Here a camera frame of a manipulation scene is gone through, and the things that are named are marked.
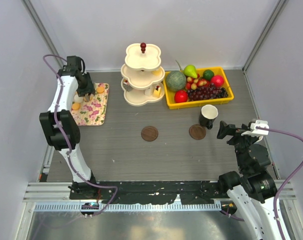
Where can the pink red apple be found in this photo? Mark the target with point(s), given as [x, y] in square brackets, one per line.
[217, 80]

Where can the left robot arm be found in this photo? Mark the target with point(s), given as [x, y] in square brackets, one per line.
[61, 130]

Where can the yellow cake slice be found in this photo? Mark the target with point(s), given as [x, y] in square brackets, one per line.
[157, 91]

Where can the black grape bunch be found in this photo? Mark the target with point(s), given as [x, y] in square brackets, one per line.
[221, 93]

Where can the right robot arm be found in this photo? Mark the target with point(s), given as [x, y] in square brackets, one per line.
[252, 189]

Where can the white cake slice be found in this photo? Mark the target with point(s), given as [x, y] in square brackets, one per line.
[148, 92]

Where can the green pear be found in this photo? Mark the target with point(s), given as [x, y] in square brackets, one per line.
[190, 71]

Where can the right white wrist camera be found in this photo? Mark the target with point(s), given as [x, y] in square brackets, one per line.
[259, 128]

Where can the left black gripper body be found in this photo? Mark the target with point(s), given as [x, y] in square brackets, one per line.
[86, 86]

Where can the orange macaron lower left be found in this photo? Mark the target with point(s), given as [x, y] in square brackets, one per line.
[75, 106]

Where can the left wooden coaster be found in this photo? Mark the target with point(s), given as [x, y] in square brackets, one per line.
[149, 133]

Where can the green melon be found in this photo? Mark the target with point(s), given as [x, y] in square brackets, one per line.
[175, 81]

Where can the wooden coaster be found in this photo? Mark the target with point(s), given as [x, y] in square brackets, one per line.
[149, 133]
[197, 132]

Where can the cream three-tier stand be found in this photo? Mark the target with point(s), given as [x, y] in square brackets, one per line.
[140, 60]

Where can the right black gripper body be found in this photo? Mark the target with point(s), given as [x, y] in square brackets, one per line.
[241, 142]

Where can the chocolate swirl roll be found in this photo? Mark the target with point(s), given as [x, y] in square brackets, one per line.
[127, 87]

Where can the orange macaron upper right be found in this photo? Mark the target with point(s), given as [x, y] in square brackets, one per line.
[100, 89]

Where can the purple grape bunch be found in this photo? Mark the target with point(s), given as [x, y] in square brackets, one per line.
[203, 93]

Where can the yellow plastic fruit bin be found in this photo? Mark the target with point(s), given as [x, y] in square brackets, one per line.
[218, 70]

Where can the black mug white inside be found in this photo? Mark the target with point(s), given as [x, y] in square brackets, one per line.
[207, 116]

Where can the green lime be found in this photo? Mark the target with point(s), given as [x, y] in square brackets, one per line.
[208, 74]

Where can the metal tongs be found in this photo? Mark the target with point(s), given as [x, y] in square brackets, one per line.
[88, 97]

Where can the orange macaron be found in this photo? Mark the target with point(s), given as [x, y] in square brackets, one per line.
[100, 89]
[75, 106]

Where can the yellow round dessert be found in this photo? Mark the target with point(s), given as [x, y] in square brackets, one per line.
[157, 72]

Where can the white cable duct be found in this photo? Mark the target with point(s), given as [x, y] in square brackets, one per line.
[84, 207]

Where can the white round dessert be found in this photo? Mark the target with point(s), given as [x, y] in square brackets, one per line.
[78, 99]

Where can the floral dessert tray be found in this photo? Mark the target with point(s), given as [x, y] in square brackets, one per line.
[93, 113]

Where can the right wooden coaster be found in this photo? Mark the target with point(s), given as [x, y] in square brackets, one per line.
[197, 132]

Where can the red tomato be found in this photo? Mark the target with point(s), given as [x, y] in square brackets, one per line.
[181, 96]

